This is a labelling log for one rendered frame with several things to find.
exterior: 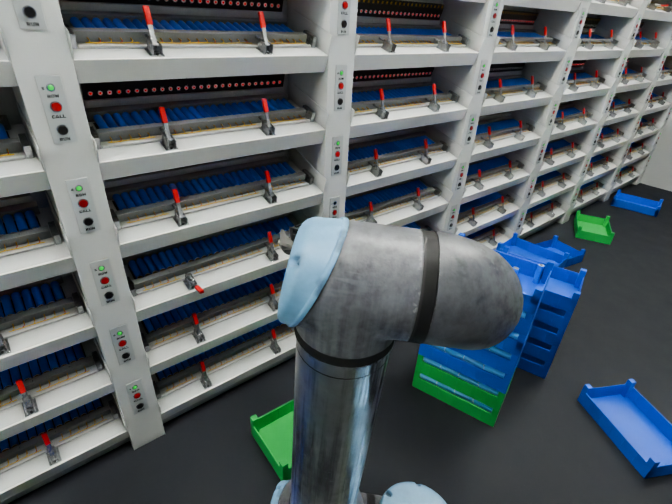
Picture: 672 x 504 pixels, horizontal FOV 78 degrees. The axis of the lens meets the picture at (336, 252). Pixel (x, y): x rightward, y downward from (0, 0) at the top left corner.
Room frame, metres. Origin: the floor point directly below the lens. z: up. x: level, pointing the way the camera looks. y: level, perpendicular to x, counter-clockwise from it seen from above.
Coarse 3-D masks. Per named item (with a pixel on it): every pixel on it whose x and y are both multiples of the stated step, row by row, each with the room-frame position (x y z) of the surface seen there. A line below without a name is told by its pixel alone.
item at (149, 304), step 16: (240, 256) 1.10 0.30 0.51; (256, 256) 1.11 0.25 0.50; (288, 256) 1.14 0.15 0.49; (128, 272) 0.95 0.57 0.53; (192, 272) 1.00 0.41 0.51; (208, 272) 1.01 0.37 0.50; (224, 272) 1.02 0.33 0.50; (240, 272) 1.03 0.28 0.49; (256, 272) 1.06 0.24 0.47; (272, 272) 1.11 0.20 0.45; (144, 288) 0.91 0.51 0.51; (160, 288) 0.92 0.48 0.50; (176, 288) 0.93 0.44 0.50; (208, 288) 0.96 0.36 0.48; (224, 288) 1.00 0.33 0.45; (144, 304) 0.86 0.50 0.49; (160, 304) 0.87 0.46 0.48; (176, 304) 0.90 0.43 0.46
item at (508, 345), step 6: (534, 318) 1.08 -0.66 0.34; (522, 336) 0.92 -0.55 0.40; (504, 342) 0.95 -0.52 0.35; (510, 342) 0.94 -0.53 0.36; (516, 342) 0.93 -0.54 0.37; (522, 342) 0.92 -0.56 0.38; (498, 348) 0.95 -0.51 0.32; (504, 348) 0.94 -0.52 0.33; (510, 348) 0.93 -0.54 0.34; (516, 348) 0.93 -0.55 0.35; (516, 354) 0.92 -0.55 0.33
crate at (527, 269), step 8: (504, 256) 1.16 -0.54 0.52; (512, 256) 1.15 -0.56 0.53; (512, 264) 1.15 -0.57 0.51; (520, 264) 1.13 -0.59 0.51; (528, 264) 1.12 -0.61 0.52; (536, 264) 1.11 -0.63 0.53; (552, 264) 1.07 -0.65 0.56; (520, 272) 1.13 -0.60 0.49; (528, 272) 1.12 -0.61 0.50; (544, 272) 1.08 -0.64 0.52; (520, 280) 1.09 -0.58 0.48; (528, 280) 1.09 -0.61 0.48; (544, 280) 1.08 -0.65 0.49; (528, 288) 1.04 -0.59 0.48; (536, 288) 0.93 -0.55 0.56; (544, 288) 0.97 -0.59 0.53; (528, 296) 0.93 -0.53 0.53; (536, 296) 0.92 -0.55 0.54; (528, 304) 0.93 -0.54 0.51; (536, 304) 0.92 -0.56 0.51; (528, 312) 0.93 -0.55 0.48
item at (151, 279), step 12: (264, 240) 1.16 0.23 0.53; (276, 240) 1.19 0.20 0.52; (228, 252) 1.08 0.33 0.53; (240, 252) 1.10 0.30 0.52; (252, 252) 1.11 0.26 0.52; (192, 264) 1.00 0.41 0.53; (204, 264) 1.02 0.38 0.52; (216, 264) 1.03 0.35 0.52; (144, 276) 0.92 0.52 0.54; (156, 276) 0.93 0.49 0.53; (168, 276) 0.95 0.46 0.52
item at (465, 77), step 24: (456, 0) 1.78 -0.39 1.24; (480, 24) 1.69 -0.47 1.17; (432, 72) 1.83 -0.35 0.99; (456, 72) 1.74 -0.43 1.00; (480, 96) 1.73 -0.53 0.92; (456, 120) 1.71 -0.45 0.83; (456, 168) 1.68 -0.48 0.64; (456, 192) 1.71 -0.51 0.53; (432, 216) 1.74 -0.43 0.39; (456, 216) 1.73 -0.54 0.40
